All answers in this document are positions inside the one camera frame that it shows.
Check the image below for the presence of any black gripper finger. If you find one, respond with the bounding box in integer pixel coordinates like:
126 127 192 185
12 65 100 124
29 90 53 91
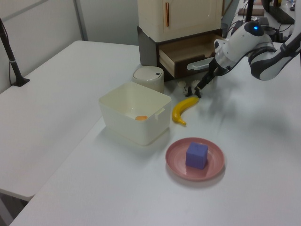
196 77 214 98
194 74 209 91

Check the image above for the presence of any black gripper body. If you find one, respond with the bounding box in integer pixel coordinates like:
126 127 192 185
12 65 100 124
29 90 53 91
206 57 233 78

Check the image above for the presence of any small panda toy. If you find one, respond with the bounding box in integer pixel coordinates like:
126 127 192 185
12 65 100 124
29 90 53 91
182 86 198 98

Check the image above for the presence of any yellow toy banana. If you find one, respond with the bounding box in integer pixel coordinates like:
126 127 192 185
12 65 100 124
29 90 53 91
172 96 201 127

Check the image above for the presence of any dark wood drawer cabinet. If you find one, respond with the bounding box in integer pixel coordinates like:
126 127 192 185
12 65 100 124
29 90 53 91
137 25 227 83

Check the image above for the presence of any small white lidded bin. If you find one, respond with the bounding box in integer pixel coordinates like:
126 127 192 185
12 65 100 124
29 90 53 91
131 65 166 94

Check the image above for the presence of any black upright pole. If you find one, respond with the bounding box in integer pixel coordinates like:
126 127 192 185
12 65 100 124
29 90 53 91
245 0 256 23

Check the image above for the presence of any brown cardboard box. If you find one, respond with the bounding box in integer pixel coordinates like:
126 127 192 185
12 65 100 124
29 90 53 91
238 8 266 17

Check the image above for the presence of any purple cube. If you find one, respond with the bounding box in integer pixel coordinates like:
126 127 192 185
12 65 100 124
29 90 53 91
185 142 209 170

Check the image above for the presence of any black monitor stand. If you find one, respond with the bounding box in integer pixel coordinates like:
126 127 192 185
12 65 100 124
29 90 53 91
261 0 296 24

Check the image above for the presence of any cream open plastic box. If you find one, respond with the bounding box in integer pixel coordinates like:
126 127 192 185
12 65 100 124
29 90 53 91
98 81 172 147

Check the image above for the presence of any pink round plate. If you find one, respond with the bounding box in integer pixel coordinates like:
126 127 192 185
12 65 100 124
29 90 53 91
165 138 225 182

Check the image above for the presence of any black stand pole with clamp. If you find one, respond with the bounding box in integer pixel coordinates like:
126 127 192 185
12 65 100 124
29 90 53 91
0 17 31 88

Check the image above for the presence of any wooden drawer with white handle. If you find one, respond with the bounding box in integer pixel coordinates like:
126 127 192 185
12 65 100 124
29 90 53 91
158 34 227 80

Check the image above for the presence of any cream plastic cabinet with handles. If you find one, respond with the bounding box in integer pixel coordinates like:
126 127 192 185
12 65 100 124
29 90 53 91
137 0 224 41

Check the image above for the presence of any copper door handle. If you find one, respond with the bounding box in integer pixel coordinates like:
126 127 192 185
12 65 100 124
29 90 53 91
165 2 171 27

